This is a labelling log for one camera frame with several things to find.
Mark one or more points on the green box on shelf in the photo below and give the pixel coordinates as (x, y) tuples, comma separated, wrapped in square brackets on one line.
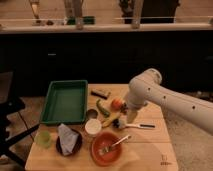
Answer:
[(88, 20)]

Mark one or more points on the yellow banana toy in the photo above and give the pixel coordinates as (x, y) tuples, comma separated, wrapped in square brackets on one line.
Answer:
[(110, 119)]

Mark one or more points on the metal fork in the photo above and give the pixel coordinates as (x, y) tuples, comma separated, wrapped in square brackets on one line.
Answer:
[(115, 144)]

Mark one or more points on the green plastic tray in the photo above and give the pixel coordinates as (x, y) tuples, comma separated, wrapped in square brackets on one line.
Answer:
[(66, 102)]

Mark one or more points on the white cup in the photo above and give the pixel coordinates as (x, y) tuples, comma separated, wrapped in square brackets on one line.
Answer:
[(93, 127)]

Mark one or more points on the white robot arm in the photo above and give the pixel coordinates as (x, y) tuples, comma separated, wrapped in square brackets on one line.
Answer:
[(147, 87)]

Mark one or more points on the small metal tin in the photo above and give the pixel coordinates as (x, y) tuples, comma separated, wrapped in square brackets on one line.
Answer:
[(91, 114)]

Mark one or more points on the dark grape bunch toy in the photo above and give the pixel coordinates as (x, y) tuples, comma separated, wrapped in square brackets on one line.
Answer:
[(124, 108)]

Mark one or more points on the orange tomato toy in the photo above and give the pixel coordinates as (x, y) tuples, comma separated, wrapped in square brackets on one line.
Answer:
[(116, 104)]

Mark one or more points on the grey crumpled cloth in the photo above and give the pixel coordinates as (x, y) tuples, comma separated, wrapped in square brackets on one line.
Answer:
[(68, 139)]

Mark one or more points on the light green cup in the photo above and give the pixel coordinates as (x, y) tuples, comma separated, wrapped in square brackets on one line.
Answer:
[(43, 139)]

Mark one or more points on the black chair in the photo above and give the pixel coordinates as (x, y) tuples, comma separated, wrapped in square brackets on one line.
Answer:
[(9, 105)]

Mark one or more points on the orange bowl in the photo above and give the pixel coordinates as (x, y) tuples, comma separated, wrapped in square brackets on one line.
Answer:
[(102, 140)]

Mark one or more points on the dark brown plate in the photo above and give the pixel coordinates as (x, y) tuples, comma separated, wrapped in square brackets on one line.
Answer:
[(76, 148)]

